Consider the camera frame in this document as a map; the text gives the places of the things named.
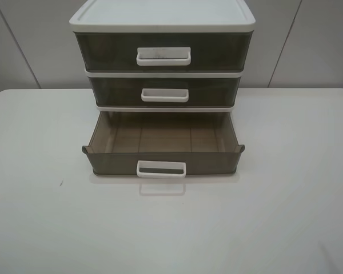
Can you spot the smoky drawer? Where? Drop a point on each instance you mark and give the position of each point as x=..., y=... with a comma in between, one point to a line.
x=200, y=92
x=210, y=52
x=185, y=143

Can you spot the white plastic drawer cabinet frame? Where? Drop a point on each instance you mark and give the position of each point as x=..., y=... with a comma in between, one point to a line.
x=163, y=17

